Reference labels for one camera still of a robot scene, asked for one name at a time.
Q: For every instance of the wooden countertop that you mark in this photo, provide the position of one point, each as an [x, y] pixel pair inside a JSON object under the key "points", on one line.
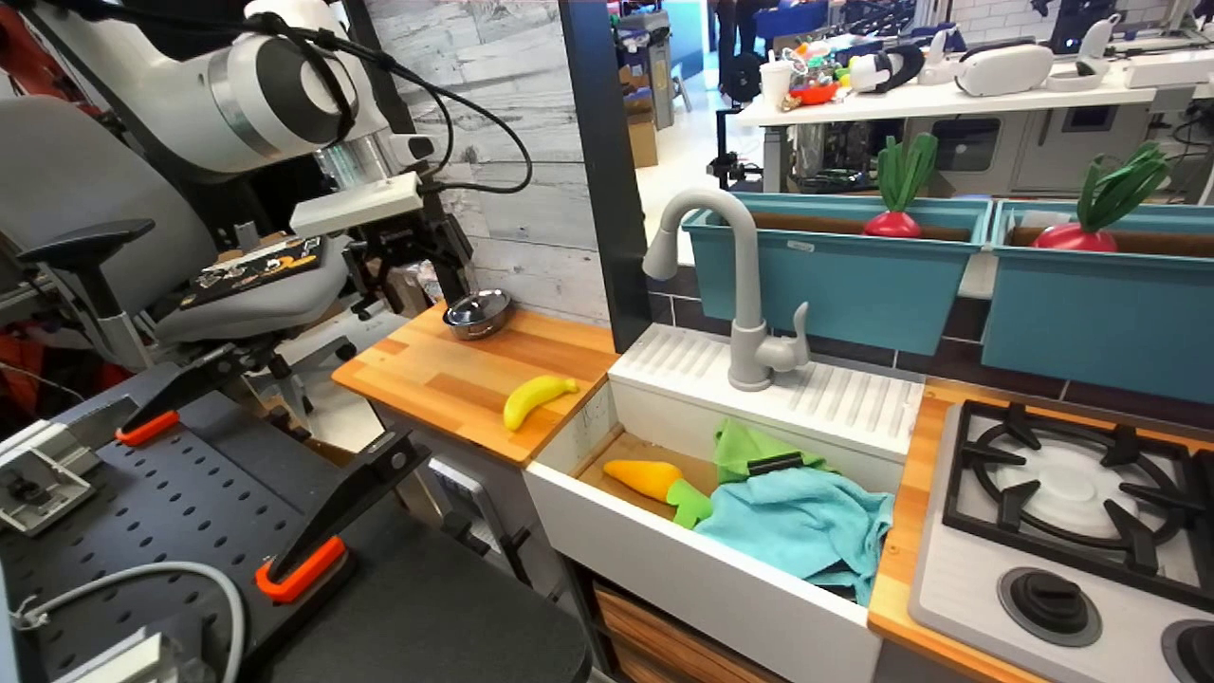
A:
{"points": [[469, 373]]}

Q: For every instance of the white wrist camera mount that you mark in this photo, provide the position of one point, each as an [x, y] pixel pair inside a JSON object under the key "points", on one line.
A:
{"points": [[362, 202]]}

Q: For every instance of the orange toy carrot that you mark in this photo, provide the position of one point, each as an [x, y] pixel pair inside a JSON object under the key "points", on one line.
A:
{"points": [[643, 479]]}

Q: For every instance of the yellow toy banana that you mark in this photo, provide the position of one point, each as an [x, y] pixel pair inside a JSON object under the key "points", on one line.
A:
{"points": [[536, 398]]}

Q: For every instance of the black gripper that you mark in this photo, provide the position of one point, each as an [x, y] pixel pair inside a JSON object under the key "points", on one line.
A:
{"points": [[400, 248]]}

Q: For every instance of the black frame pillar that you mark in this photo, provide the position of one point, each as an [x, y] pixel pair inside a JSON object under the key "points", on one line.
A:
{"points": [[609, 166]]}

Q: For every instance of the green cloth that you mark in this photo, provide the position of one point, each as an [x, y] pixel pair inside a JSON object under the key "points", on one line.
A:
{"points": [[753, 450]]}

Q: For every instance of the grey toy faucet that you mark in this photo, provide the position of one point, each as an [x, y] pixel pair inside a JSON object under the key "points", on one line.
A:
{"points": [[744, 318]]}

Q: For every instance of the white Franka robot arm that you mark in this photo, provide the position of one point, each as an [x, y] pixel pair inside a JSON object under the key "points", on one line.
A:
{"points": [[193, 90]]}

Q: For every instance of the grey office chair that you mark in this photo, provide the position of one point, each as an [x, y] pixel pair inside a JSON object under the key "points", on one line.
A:
{"points": [[102, 190]]}

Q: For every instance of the grey wood backsplash panel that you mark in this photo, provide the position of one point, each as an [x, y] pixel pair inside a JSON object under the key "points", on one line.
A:
{"points": [[519, 152]]}

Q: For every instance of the white toy sink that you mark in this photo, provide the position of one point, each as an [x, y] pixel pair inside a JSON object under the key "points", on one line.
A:
{"points": [[685, 572]]}

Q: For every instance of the grey toy stove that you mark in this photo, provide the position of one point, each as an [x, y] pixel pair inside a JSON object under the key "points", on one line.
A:
{"points": [[1074, 534]]}

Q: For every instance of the black orange bar clamp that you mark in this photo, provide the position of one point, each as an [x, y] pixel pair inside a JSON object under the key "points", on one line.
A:
{"points": [[175, 398], [337, 517]]}

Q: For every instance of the red toy radish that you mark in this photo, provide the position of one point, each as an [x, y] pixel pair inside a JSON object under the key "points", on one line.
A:
{"points": [[1086, 213], [896, 210]]}

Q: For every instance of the white background table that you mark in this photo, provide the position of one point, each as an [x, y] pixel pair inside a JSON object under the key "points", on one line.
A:
{"points": [[934, 106]]}

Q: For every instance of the silver metal bracket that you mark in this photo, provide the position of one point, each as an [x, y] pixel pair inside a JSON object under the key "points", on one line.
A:
{"points": [[117, 659], [39, 486]]}

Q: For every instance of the teal planter box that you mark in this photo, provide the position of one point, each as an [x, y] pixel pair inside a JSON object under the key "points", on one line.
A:
{"points": [[837, 272], [1115, 307]]}

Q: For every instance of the blue cloth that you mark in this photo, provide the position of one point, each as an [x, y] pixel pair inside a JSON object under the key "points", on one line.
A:
{"points": [[800, 526]]}

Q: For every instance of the toy kitchen cabinet front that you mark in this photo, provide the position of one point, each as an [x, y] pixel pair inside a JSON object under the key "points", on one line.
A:
{"points": [[658, 645]]}

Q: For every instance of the white VR headset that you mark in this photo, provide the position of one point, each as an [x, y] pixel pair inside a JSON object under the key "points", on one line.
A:
{"points": [[1002, 70]]}

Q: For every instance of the small steel pot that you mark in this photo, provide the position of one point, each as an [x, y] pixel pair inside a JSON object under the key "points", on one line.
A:
{"points": [[475, 325]]}

